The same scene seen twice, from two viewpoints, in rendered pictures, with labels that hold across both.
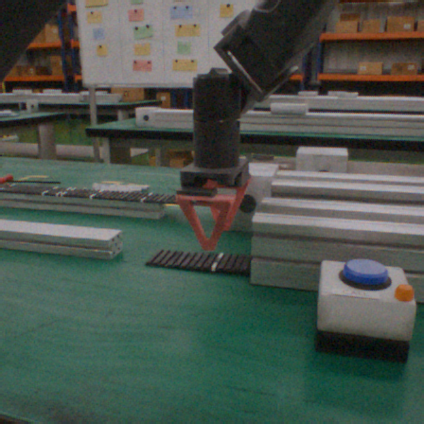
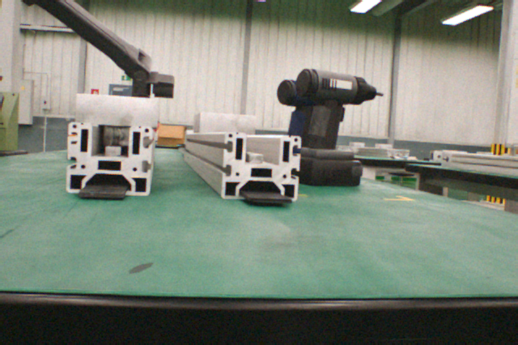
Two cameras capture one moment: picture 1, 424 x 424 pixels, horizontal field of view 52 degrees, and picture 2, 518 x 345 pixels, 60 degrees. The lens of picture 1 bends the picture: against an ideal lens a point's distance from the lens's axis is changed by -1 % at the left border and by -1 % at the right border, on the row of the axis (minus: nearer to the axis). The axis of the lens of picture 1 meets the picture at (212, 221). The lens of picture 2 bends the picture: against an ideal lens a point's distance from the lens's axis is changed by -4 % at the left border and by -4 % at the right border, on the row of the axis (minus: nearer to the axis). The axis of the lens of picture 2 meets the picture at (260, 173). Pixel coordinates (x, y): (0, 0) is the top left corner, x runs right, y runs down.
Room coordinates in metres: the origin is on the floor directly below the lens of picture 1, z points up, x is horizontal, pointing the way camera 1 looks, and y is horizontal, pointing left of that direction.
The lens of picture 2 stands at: (0.24, -1.41, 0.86)
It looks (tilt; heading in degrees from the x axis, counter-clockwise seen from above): 4 degrees down; 63
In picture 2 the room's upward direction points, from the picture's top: 4 degrees clockwise
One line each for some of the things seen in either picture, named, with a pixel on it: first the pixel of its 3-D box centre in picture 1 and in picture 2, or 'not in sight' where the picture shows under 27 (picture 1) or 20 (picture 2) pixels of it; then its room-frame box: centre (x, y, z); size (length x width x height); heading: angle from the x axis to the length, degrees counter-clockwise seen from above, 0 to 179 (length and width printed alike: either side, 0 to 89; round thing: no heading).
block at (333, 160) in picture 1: (320, 174); not in sight; (0.90, -0.23, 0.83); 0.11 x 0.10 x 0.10; 165
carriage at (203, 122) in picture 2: not in sight; (222, 131); (0.61, -0.49, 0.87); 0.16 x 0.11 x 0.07; 76
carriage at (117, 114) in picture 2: not in sight; (121, 122); (0.37, -0.69, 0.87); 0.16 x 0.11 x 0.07; 76
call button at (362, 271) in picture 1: (364, 274); not in sight; (0.37, -0.14, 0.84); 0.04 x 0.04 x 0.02
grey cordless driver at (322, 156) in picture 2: not in sight; (341, 129); (0.80, -0.66, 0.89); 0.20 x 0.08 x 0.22; 0
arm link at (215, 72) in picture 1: (218, 97); (143, 87); (0.54, -0.01, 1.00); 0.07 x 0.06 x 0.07; 164
